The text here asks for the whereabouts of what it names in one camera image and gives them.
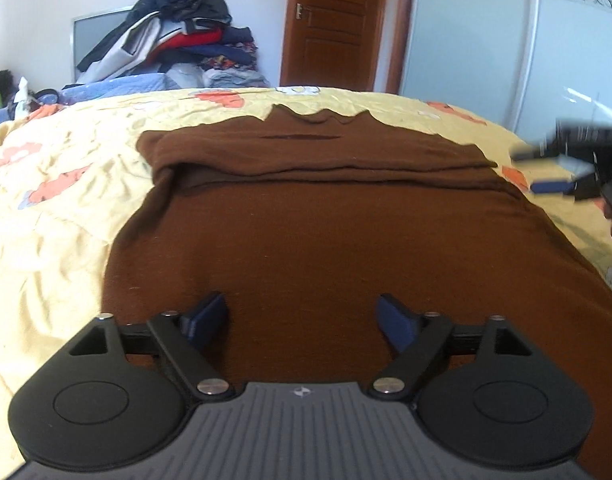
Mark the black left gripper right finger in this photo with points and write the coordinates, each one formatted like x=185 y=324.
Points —
x=424 y=345

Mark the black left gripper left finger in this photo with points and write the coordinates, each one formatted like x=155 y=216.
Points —
x=176 y=341

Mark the brown knit sweater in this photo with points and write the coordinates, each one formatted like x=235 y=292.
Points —
x=303 y=221

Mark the pile of mixed clothes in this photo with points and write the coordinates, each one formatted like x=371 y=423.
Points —
x=191 y=40

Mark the white sliding wardrobe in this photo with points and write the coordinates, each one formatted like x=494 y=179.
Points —
x=523 y=64

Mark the yellow floral bed quilt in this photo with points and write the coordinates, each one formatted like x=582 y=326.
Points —
x=70 y=182

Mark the blue quilted blanket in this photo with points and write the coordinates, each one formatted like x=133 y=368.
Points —
x=76 y=93

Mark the brown wooden door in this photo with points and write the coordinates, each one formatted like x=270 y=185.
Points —
x=349 y=44

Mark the grey flat monitor screen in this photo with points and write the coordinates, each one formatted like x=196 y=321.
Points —
x=88 y=30

